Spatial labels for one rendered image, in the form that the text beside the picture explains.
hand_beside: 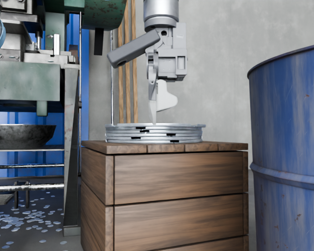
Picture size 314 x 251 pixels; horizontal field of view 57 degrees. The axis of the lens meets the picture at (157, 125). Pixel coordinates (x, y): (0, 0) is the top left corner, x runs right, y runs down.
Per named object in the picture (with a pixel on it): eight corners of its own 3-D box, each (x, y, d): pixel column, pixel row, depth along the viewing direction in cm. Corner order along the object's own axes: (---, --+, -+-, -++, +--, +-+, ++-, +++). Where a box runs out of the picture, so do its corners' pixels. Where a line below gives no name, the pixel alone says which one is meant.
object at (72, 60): (75, 62, 135) (75, 40, 136) (36, 60, 131) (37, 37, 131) (75, 64, 141) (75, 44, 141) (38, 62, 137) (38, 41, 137)
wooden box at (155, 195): (249, 276, 76) (248, 143, 76) (104, 310, 61) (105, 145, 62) (180, 228, 113) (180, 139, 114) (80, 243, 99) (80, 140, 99)
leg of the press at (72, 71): (94, 234, 108) (95, -6, 110) (62, 237, 105) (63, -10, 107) (85, 188, 196) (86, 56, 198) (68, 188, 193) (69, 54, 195)
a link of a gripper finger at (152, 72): (156, 99, 56) (156, 54, 56) (148, 99, 56) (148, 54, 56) (156, 101, 61) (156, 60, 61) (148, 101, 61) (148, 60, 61)
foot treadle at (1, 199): (6, 218, 90) (6, 201, 90) (-31, 221, 87) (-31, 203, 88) (33, 185, 147) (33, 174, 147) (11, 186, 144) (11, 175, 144)
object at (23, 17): (39, 28, 127) (39, 15, 127) (-12, 23, 122) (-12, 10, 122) (43, 39, 143) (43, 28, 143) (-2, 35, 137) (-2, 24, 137)
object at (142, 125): (157, 128, 105) (157, 126, 105) (226, 127, 84) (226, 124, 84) (85, 127, 85) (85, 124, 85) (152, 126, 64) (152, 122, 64)
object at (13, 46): (22, 57, 104) (22, 19, 105) (-22, 54, 101) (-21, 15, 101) (32, 70, 128) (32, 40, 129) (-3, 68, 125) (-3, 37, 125)
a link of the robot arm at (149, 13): (142, -5, 57) (143, 12, 66) (142, 18, 57) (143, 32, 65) (180, -5, 57) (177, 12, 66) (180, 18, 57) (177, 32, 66)
